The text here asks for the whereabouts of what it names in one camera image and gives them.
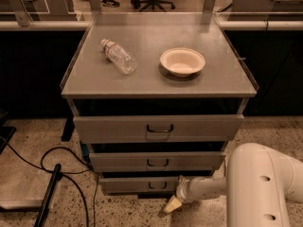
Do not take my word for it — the grey drawer cabinet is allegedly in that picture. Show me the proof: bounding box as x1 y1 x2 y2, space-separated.
60 12 259 201

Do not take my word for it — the white paper bowl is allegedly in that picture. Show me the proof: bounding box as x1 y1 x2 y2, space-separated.
160 48 205 78

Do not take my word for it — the grey drawer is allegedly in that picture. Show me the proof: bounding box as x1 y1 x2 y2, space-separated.
89 151 224 172
99 176 179 195
74 114 244 144

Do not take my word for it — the grey metal floor plate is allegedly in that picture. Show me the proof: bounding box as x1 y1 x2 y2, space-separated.
0 200 43 212

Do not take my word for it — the clear plastic water bottle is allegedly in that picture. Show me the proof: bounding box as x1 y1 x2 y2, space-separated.
100 39 137 75

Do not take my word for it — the white horizontal rail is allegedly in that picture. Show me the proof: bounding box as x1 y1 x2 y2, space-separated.
0 21 303 31

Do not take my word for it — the black cable left floor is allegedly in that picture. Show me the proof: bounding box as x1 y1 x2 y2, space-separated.
0 135 100 227

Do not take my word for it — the black stand leg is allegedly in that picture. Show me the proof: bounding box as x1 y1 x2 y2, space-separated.
34 164 62 227

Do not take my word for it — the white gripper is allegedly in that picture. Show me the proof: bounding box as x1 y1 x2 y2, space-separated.
164 176 194 214

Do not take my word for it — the person's black sneaker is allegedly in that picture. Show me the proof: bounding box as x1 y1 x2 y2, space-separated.
101 0 120 8

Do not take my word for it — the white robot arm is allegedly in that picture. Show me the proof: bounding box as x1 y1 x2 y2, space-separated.
164 143 303 227

